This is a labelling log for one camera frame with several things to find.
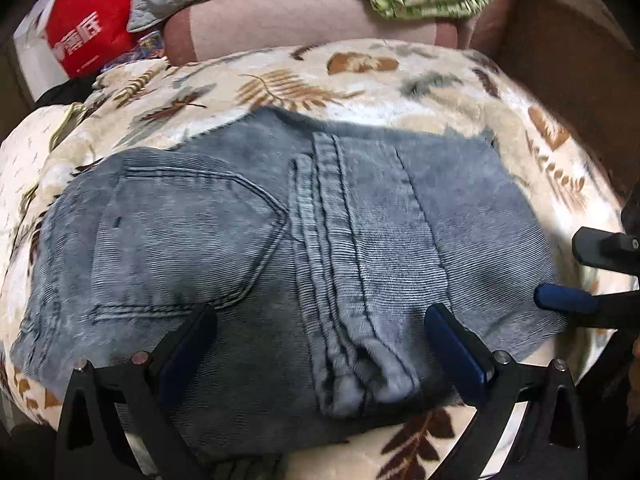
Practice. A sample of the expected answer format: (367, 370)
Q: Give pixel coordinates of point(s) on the white patterned sheet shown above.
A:
(25, 150)

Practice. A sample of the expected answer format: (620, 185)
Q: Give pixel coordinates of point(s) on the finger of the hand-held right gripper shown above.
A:
(560, 299)
(600, 250)

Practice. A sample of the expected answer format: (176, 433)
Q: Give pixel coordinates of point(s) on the colourful printed packet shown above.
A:
(145, 45)

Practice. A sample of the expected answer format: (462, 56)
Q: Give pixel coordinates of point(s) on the brown wooden board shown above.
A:
(565, 50)

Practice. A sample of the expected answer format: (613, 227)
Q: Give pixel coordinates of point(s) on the pink cushion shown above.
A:
(270, 25)

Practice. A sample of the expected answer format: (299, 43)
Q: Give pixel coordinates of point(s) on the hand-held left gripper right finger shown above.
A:
(457, 355)

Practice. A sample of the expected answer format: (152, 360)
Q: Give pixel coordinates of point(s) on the black cloth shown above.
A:
(65, 92)

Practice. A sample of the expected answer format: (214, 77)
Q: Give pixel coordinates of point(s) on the red shopping bag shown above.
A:
(95, 20)

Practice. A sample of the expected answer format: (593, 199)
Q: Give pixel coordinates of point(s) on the leaf print blanket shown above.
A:
(350, 95)

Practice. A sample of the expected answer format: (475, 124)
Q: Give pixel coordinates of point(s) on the blue denim pants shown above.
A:
(225, 240)

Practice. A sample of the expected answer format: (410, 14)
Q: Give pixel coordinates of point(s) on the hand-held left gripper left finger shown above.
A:
(182, 360)

